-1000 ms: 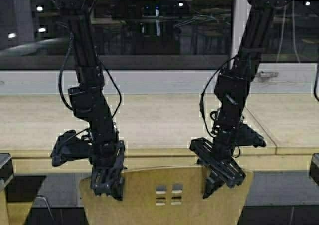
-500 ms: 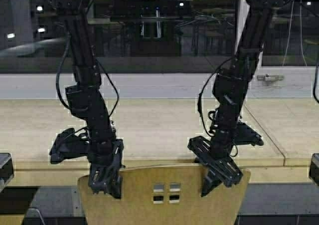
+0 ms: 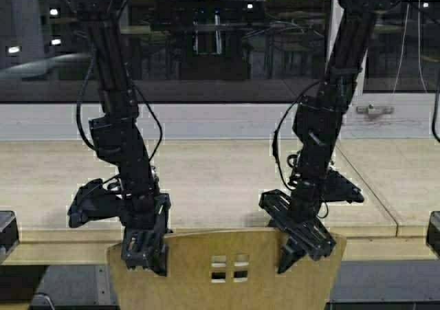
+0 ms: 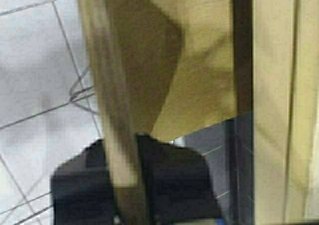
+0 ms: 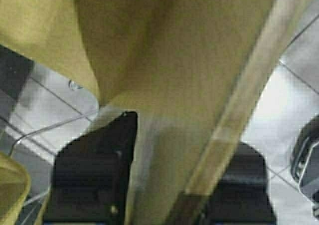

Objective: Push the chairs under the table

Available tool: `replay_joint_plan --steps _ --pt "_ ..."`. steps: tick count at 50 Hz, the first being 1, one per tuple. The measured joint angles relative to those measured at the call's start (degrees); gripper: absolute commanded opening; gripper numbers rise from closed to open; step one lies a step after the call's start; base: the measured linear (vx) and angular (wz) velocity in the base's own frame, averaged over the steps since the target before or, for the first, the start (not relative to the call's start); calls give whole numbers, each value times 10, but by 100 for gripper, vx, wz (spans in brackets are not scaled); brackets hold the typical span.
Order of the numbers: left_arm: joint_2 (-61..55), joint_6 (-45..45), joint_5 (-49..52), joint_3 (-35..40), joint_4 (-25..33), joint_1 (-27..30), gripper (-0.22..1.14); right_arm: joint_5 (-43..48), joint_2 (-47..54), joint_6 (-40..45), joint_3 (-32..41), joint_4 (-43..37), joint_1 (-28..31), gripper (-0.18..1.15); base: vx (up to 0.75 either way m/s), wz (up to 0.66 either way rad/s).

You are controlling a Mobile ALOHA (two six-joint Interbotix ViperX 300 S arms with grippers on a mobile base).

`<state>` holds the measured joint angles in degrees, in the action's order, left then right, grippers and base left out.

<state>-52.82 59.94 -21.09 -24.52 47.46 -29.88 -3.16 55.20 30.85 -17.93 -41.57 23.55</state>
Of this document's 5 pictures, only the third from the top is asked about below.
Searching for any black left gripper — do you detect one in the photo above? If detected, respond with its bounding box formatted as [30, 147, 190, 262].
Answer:
[121, 193, 171, 276]

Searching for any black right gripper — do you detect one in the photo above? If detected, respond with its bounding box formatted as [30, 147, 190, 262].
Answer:
[259, 189, 336, 274]

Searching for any yellow wooden chair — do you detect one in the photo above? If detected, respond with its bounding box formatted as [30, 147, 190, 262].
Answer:
[107, 228, 347, 309]

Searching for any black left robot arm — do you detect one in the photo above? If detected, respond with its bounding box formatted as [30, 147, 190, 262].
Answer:
[63, 0, 171, 276]

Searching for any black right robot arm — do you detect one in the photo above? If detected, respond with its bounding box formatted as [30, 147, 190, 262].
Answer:
[259, 0, 400, 274]

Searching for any right robot base block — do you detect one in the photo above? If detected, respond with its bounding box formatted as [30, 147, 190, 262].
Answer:
[426, 211, 440, 257]

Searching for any long wooden counter table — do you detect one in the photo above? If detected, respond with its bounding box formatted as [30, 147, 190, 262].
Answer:
[1, 139, 439, 265]

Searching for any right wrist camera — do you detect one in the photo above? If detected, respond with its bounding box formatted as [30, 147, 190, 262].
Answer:
[323, 168, 364, 203]

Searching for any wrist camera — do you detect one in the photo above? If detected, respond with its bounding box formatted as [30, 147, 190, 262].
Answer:
[67, 177, 122, 228]
[323, 168, 364, 203]

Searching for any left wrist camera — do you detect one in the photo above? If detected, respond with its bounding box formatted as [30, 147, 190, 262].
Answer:
[67, 177, 122, 228]

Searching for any window latch handle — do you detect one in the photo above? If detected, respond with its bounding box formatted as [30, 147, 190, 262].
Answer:
[356, 104, 395, 116]

